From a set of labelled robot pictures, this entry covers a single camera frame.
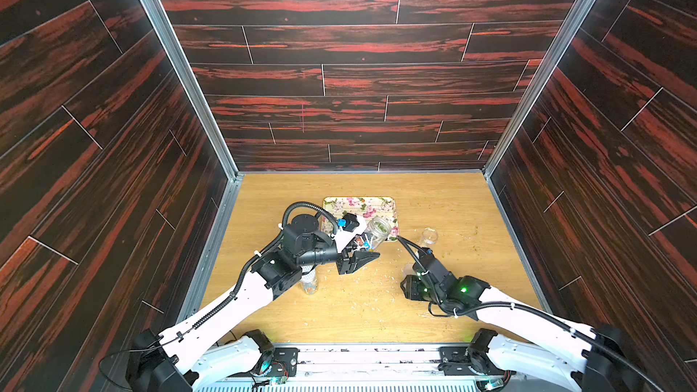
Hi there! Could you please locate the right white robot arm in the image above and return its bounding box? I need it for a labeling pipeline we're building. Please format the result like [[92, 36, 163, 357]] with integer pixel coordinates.
[[399, 238, 653, 391]]

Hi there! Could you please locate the floral rectangular tray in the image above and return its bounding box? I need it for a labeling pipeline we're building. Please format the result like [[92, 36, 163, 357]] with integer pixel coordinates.
[[321, 196, 399, 241]]

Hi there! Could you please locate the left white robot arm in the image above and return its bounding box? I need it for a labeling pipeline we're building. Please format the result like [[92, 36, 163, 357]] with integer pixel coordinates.
[[125, 213, 379, 391]]

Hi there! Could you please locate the clear plastic jar lid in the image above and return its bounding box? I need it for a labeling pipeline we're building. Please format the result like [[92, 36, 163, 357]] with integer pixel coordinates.
[[402, 263, 416, 277]]

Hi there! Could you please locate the left candy jar with lid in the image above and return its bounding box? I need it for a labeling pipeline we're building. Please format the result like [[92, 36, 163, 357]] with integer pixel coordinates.
[[299, 266, 319, 295]]

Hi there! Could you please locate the clear plastic candy jar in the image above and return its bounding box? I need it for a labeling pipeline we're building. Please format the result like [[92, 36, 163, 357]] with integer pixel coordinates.
[[419, 228, 439, 249]]

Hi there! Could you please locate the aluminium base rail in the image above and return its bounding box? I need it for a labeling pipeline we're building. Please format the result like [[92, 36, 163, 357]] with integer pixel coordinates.
[[184, 344, 567, 392]]

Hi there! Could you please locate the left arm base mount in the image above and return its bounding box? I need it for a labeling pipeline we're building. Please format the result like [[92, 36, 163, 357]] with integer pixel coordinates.
[[244, 330, 299, 391]]

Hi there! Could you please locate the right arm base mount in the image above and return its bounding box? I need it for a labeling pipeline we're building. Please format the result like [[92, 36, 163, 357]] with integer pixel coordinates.
[[437, 328, 514, 391]]

